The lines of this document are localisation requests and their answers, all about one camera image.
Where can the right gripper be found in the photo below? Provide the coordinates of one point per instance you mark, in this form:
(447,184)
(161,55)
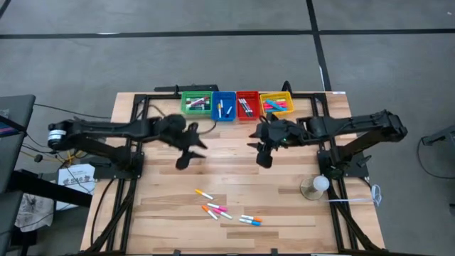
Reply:
(284,132)

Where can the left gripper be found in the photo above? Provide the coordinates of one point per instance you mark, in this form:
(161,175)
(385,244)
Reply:
(172,129)

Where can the black fine-tip marker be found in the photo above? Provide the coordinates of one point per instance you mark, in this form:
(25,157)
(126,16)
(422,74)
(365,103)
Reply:
(247,113)

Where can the blue Sharpie highlighter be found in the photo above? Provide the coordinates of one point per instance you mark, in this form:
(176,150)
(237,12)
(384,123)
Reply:
(272,111)
(275,104)

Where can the purple fine-tip marker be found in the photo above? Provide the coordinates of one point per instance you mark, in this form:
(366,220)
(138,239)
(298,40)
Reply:
(250,111)

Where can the pink Sharpie highlighter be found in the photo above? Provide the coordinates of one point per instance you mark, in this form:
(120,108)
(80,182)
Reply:
(267,107)
(285,104)

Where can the teal Expo marker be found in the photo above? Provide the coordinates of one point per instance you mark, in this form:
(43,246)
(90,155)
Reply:
(193,107)

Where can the dark blue Expo marker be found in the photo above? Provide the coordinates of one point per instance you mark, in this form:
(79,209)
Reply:
(207,108)

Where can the red Expo marker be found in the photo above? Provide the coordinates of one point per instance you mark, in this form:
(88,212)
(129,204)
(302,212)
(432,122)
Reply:
(188,102)

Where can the green Expo marker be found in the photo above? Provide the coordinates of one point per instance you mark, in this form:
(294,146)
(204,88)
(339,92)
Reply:
(207,104)
(190,99)

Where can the red fine-tip marker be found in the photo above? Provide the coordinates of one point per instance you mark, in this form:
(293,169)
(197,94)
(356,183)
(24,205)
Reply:
(241,104)

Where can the pink Expo marker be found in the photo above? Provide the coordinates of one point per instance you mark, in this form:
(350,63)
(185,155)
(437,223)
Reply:
(199,101)

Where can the white marker purple cap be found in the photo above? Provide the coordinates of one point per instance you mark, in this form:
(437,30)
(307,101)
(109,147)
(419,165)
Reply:
(228,113)

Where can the white marker yellow cap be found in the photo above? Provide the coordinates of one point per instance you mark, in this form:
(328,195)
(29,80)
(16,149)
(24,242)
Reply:
(219,110)
(204,194)

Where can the white marker pink cap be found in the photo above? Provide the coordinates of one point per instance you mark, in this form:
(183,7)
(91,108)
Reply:
(223,213)
(217,207)

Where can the white marker orange cap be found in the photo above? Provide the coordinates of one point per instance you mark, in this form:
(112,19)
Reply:
(210,212)
(254,218)

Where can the white marker blue cap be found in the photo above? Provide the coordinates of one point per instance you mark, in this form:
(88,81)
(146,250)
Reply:
(250,222)

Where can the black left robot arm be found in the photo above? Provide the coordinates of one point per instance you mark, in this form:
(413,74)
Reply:
(106,127)

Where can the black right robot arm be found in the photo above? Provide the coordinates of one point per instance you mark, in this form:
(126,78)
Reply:
(348,122)

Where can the red plastic basket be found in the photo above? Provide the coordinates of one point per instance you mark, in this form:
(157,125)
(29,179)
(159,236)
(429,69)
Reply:
(248,118)

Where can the green plastic basket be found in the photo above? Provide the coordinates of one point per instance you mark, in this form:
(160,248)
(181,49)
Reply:
(196,112)

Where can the yellow highlighter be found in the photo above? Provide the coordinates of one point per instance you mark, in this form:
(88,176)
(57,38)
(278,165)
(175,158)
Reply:
(281,100)

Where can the yellow plastic basket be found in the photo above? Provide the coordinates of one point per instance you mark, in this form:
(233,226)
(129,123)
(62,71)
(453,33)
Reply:
(275,94)

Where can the blue plastic basket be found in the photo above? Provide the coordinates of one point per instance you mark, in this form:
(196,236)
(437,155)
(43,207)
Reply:
(229,96)

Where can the black bar at table edge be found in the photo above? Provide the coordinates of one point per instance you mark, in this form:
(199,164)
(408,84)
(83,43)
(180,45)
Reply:
(199,87)

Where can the black clamp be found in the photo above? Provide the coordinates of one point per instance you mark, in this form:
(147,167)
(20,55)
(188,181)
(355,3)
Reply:
(286,87)

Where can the white bulb lamp round base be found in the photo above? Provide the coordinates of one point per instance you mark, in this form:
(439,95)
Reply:
(321,182)

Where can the printed paper sheet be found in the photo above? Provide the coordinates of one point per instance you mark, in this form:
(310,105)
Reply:
(80,183)

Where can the black side table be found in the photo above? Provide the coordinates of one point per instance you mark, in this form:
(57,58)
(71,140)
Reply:
(42,185)

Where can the white cloth bag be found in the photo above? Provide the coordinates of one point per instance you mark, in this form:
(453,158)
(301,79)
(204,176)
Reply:
(30,213)

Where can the grey cabinet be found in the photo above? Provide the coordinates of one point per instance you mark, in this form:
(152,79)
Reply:
(17,106)

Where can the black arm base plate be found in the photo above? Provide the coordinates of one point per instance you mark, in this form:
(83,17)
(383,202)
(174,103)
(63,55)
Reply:
(357,166)
(106,173)

